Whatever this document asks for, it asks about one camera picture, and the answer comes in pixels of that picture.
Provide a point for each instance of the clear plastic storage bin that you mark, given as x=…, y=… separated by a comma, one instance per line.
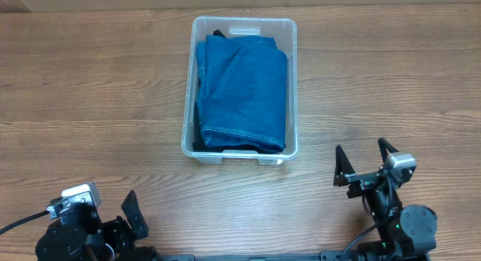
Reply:
x=284, y=32

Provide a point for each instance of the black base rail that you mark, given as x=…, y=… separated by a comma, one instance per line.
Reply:
x=325, y=255

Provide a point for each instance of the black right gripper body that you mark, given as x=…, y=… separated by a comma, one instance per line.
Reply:
x=364, y=182

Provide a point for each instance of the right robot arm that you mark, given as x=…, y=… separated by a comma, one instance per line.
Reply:
x=398, y=232

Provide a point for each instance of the blue denim jeans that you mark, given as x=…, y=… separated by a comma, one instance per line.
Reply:
x=242, y=99

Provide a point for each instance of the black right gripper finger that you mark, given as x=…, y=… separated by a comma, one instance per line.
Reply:
x=385, y=148
x=343, y=168

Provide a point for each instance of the black garment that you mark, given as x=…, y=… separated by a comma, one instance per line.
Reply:
x=198, y=143

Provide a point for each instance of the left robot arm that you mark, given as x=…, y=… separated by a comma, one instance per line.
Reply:
x=78, y=233

